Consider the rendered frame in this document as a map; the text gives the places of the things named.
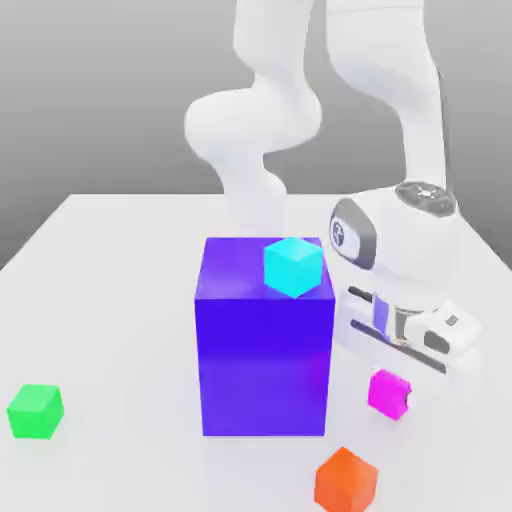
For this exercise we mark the large purple box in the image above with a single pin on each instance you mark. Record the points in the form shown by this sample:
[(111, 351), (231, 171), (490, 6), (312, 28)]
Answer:
[(262, 360)]

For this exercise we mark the small cyan cube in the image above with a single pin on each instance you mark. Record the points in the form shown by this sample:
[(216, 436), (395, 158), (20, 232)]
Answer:
[(292, 268)]

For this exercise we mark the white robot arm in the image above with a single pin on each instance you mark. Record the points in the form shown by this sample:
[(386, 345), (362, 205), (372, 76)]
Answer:
[(256, 128)]

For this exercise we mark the small green cube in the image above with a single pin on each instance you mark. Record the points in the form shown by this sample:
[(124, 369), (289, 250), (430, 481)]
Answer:
[(34, 412)]

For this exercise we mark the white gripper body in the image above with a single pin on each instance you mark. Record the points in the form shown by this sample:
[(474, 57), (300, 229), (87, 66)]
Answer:
[(404, 368)]

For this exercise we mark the small orange cube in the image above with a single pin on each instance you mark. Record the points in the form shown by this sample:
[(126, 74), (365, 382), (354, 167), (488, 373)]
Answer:
[(346, 482)]

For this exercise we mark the small magenta cube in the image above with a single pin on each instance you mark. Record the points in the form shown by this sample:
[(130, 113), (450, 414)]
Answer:
[(387, 394)]

